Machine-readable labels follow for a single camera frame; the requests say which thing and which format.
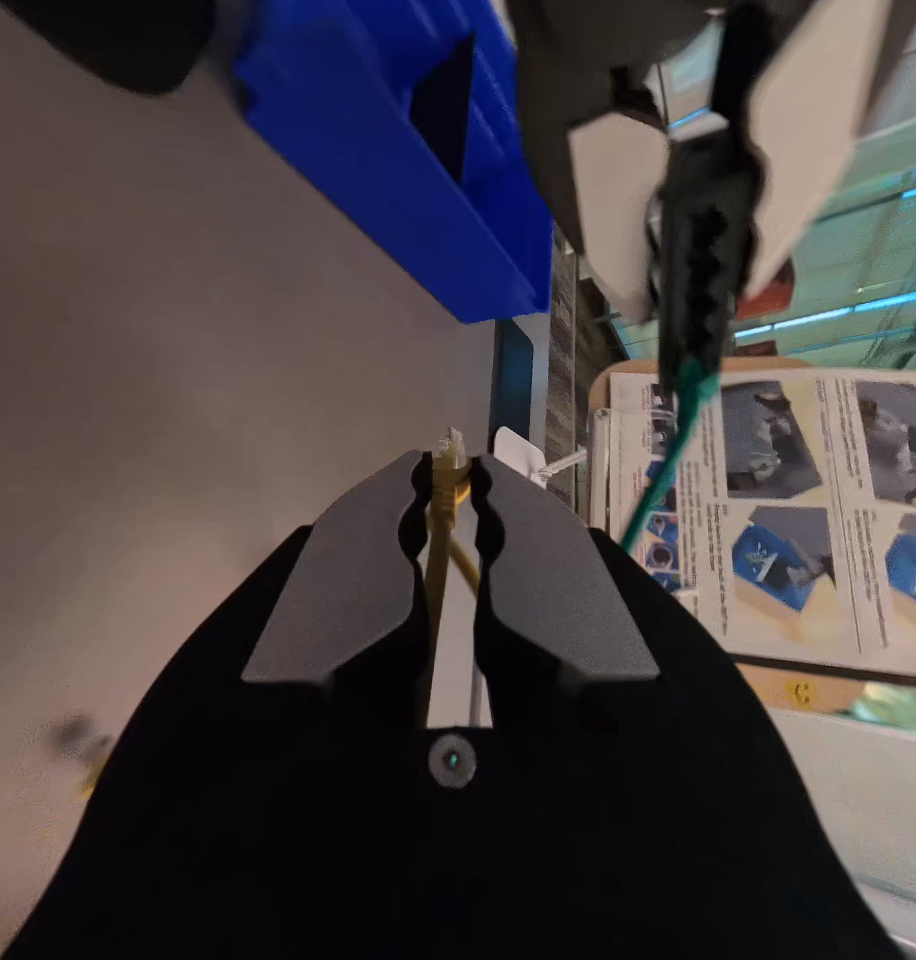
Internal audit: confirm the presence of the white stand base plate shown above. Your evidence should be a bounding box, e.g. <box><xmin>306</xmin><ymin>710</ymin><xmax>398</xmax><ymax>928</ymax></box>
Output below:
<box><xmin>494</xmin><ymin>426</ymin><xmax>546</xmax><ymax>483</ymax></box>

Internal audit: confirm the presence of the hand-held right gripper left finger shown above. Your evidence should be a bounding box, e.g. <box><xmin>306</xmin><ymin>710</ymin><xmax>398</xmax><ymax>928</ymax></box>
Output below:
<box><xmin>240</xmin><ymin>448</ymin><xmax>434</xmax><ymax>685</ymax></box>

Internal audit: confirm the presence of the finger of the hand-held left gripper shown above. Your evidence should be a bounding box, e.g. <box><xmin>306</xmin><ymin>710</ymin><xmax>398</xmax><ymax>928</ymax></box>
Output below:
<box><xmin>741</xmin><ymin>0</ymin><xmax>910</xmax><ymax>301</ymax></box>
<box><xmin>565</xmin><ymin>111</ymin><xmax>674</xmax><ymax>325</ymax></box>

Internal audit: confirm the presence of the printed instruction sheet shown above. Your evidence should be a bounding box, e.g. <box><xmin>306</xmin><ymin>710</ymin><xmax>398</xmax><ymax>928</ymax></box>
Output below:
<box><xmin>606</xmin><ymin>369</ymin><xmax>916</xmax><ymax>681</ymax></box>

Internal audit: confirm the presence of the yellow ethernet cable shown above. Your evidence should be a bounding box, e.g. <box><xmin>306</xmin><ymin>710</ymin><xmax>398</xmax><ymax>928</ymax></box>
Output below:
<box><xmin>424</xmin><ymin>426</ymin><xmax>484</xmax><ymax>726</ymax></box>

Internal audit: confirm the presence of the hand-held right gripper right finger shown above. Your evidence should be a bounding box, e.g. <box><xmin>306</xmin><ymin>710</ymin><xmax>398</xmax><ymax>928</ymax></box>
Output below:
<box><xmin>474</xmin><ymin>452</ymin><xmax>661</xmax><ymax>682</ymax></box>

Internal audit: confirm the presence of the blue plastic bin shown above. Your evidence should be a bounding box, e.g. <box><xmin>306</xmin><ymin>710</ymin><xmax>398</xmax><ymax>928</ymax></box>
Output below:
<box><xmin>231</xmin><ymin>0</ymin><xmax>558</xmax><ymax>327</ymax></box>

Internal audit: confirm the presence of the green ethernet cable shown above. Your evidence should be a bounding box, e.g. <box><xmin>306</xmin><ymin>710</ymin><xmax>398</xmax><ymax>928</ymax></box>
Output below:
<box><xmin>617</xmin><ymin>358</ymin><xmax>723</xmax><ymax>554</ymax></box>

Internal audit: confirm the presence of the orange machine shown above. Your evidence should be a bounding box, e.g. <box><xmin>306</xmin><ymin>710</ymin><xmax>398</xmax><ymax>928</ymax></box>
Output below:
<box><xmin>734</xmin><ymin>261</ymin><xmax>798</xmax><ymax>321</ymax></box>

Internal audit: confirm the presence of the black rounded object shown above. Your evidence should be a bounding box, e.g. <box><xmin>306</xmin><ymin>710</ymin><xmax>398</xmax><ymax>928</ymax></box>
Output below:
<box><xmin>0</xmin><ymin>0</ymin><xmax>220</xmax><ymax>96</ymax></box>

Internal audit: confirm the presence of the black ethernet switch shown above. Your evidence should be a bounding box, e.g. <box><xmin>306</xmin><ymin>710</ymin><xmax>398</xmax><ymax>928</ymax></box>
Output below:
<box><xmin>651</xmin><ymin>127</ymin><xmax>768</xmax><ymax>378</ymax></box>

